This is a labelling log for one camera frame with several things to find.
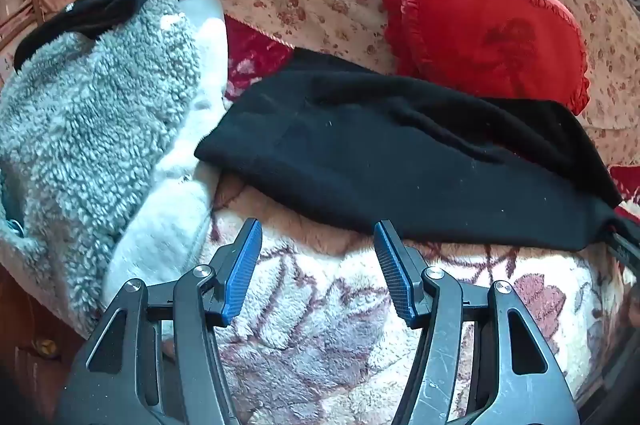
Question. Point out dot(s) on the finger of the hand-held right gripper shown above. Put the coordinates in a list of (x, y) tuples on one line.
[(626, 247)]

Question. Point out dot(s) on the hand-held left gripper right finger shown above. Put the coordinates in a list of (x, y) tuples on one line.
[(395, 270)]

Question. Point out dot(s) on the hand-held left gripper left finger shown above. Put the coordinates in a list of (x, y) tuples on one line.
[(244, 265)]

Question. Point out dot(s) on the black pants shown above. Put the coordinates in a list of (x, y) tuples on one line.
[(375, 145)]

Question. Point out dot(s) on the white plush floral blanket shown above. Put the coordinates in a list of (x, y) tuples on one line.
[(325, 305)]

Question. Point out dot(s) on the white fleece garment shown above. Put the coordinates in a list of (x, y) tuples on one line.
[(165, 225)]

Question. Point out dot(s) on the red patterned blanket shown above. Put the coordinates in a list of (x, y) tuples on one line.
[(250, 55)]

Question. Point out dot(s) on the grey fleece jacket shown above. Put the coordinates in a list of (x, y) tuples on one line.
[(90, 115)]

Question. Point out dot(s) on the red heart-shaped pillow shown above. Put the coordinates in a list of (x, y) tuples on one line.
[(475, 20)]

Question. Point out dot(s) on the black cloth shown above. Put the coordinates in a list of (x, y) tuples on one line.
[(95, 15)]

